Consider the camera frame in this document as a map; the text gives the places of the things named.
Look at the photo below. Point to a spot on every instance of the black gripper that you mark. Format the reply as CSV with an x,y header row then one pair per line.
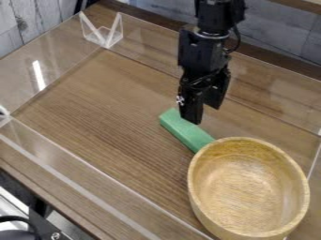
x,y
203,58

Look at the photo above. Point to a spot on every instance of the green rectangular block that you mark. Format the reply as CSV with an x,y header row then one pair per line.
x,y
188,134

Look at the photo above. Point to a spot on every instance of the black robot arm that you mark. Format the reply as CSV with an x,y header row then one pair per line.
x,y
216,18

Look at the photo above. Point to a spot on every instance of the wooden bowl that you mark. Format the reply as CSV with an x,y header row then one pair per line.
x,y
248,191

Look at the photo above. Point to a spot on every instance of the clear acrylic corner bracket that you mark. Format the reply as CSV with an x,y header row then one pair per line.
x,y
101,36

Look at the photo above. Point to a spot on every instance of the clear acrylic tray wall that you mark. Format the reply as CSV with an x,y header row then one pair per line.
x,y
80,137

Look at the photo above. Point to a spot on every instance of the black metal bracket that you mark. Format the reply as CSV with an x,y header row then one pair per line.
x,y
48,232

